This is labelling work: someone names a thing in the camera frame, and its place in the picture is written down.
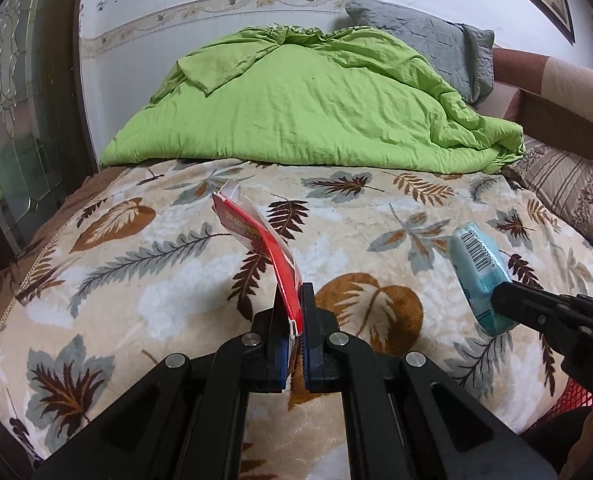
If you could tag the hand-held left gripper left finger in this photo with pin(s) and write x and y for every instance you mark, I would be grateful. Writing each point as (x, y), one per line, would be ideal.
(276, 365)

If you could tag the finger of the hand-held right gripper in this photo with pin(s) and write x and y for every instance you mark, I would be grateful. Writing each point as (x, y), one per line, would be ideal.
(526, 305)

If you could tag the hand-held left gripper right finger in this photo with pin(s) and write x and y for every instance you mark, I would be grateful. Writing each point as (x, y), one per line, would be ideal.
(312, 365)

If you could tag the red plastic basket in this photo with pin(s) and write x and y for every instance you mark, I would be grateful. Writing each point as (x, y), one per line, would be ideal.
(576, 397)

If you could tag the teal plastic packet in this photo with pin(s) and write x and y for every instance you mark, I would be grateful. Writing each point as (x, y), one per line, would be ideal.
(481, 280)

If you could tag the red packet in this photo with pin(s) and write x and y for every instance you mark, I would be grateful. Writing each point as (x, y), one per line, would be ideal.
(276, 260)

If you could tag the leaf print fleece blanket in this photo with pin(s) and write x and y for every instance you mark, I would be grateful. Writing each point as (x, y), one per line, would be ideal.
(176, 285)

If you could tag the beige striped pillow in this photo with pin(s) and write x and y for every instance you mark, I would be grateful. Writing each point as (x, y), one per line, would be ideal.
(576, 185)

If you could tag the brown padded headboard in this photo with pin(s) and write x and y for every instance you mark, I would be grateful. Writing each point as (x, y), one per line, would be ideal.
(566, 95)

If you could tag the green quilt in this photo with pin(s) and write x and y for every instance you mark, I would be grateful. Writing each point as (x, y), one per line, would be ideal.
(301, 110)

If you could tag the grey quilted pillow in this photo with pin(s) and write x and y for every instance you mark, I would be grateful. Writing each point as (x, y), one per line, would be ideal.
(426, 35)

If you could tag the leaded glass door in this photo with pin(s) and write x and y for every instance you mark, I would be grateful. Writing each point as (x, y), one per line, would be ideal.
(16, 110)

